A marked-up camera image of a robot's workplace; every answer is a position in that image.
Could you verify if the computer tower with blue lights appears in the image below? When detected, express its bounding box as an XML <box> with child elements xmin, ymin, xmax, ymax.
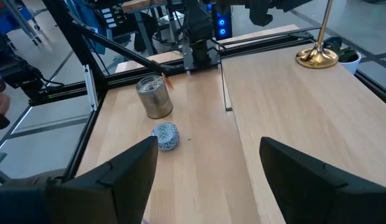
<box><xmin>210</xmin><ymin>2</ymin><xmax>233</xmax><ymax>41</ymax></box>

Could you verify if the tall silver candle tin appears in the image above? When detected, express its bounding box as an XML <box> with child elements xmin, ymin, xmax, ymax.
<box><xmin>136</xmin><ymin>73</ymin><xmax>175</xmax><ymax>119</ymax></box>

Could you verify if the small wooden desk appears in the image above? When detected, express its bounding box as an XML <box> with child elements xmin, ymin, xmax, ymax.
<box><xmin>121</xmin><ymin>0</ymin><xmax>181</xmax><ymax>57</ymax></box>

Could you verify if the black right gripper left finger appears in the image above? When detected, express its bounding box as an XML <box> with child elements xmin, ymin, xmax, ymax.
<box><xmin>45</xmin><ymin>136</ymin><xmax>159</xmax><ymax>224</ymax></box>

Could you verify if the person's hand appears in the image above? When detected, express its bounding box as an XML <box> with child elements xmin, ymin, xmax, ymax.
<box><xmin>0</xmin><ymin>92</ymin><xmax>11</xmax><ymax>118</ymax></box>

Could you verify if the blue storage bin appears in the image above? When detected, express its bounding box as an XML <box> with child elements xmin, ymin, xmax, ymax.
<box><xmin>0</xmin><ymin>4</ymin><xmax>34</xmax><ymax>32</ymax></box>

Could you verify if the person's leg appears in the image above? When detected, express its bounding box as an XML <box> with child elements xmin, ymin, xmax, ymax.
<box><xmin>0</xmin><ymin>167</ymin><xmax>67</xmax><ymax>190</ymax></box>

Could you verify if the blue floral candle tin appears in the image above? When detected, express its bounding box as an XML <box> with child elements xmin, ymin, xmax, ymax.
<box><xmin>151</xmin><ymin>121</ymin><xmax>181</xmax><ymax>152</ymax></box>

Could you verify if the white pot with green plant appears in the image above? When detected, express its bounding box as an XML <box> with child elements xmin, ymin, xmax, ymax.
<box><xmin>323</xmin><ymin>36</ymin><xmax>362</xmax><ymax>75</ymax></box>

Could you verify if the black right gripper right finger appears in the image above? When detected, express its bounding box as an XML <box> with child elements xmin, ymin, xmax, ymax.
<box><xmin>259</xmin><ymin>136</ymin><xmax>386</xmax><ymax>224</ymax></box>

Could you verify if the gold candlestick holder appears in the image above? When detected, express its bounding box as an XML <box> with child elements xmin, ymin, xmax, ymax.
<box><xmin>295</xmin><ymin>0</ymin><xmax>339</xmax><ymax>70</ymax></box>

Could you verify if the silver frame bracket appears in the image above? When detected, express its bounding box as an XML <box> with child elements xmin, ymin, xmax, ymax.
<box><xmin>83</xmin><ymin>64</ymin><xmax>99</xmax><ymax>112</ymax></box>

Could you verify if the wooden shelf with black legs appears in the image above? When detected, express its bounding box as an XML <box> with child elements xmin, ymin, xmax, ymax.
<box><xmin>220</xmin><ymin>42</ymin><xmax>386</xmax><ymax>224</ymax></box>

